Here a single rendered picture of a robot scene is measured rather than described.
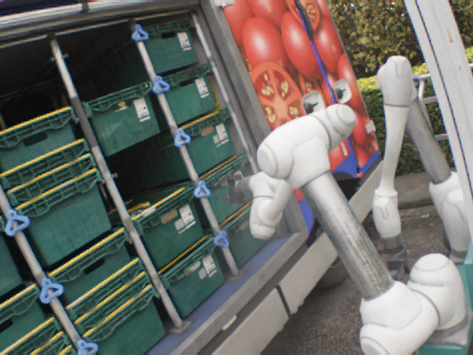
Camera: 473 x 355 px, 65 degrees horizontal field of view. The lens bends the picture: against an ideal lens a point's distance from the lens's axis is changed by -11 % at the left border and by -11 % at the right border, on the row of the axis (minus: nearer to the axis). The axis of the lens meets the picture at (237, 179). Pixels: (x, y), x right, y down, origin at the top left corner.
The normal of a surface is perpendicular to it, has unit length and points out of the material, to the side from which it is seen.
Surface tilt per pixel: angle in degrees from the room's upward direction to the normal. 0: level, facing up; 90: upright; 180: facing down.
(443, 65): 90
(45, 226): 94
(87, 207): 95
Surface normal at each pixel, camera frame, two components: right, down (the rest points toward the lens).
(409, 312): 0.28, -0.37
